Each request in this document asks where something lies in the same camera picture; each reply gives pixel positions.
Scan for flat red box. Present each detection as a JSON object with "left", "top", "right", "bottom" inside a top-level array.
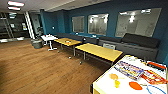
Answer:
[{"left": 146, "top": 61, "right": 167, "bottom": 70}]

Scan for dark glass entrance doors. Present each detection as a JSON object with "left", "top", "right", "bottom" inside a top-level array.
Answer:
[{"left": 0, "top": 11, "right": 31, "bottom": 43}]

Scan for red snack bag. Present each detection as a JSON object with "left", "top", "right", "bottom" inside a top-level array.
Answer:
[{"left": 141, "top": 69, "right": 168, "bottom": 85}]

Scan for dark grey sofa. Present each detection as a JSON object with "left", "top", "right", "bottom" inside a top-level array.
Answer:
[{"left": 98, "top": 32, "right": 161, "bottom": 62}]

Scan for small yellow cup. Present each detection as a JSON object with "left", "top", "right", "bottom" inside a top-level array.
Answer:
[{"left": 114, "top": 79, "right": 121, "bottom": 89}]

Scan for dark trash can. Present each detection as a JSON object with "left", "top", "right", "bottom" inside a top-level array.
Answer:
[{"left": 31, "top": 38, "right": 43, "bottom": 50}]

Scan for white paper sign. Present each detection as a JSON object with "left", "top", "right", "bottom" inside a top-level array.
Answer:
[{"left": 103, "top": 43, "right": 116, "bottom": 50}]

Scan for long grey bench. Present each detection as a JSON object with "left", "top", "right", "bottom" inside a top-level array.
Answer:
[{"left": 54, "top": 32, "right": 101, "bottom": 44}]

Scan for white table with toys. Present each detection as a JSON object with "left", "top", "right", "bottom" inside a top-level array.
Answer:
[{"left": 91, "top": 54, "right": 168, "bottom": 94}]

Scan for clear bowl blue rim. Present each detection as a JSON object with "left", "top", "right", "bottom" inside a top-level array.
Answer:
[{"left": 146, "top": 84, "right": 168, "bottom": 94}]

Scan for rectangular ceiling light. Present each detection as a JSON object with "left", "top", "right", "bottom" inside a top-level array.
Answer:
[
  {"left": 7, "top": 5, "right": 22, "bottom": 11},
  {"left": 7, "top": 0, "right": 26, "bottom": 7}
]

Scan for pale orange bowl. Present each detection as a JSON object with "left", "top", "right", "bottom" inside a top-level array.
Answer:
[{"left": 108, "top": 73, "right": 119, "bottom": 81}]

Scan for yellow wooden table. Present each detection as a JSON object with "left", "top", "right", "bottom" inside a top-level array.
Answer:
[
  {"left": 74, "top": 43, "right": 124, "bottom": 66},
  {"left": 53, "top": 37, "right": 83, "bottom": 57}
]

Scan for interior glass window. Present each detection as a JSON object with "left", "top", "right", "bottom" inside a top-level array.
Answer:
[
  {"left": 87, "top": 13, "right": 110, "bottom": 37},
  {"left": 71, "top": 15, "right": 86, "bottom": 34},
  {"left": 115, "top": 7, "right": 163, "bottom": 38}
]

